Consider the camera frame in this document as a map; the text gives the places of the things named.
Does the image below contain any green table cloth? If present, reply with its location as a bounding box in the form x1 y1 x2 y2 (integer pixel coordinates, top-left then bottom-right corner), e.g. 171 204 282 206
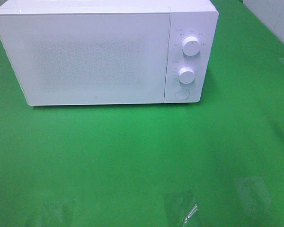
0 0 284 227

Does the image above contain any round white door button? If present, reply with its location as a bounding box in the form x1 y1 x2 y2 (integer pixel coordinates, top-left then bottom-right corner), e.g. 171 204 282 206
176 88 190 100

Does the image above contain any white microwave knob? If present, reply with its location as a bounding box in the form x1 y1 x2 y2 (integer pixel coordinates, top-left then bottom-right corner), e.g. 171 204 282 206
178 67 195 85
182 35 201 57

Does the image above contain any white microwave oven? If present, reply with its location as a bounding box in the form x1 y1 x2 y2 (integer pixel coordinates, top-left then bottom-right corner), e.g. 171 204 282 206
0 0 219 103

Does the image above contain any white microwave door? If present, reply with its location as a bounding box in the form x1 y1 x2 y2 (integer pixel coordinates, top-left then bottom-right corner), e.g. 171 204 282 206
0 13 170 105

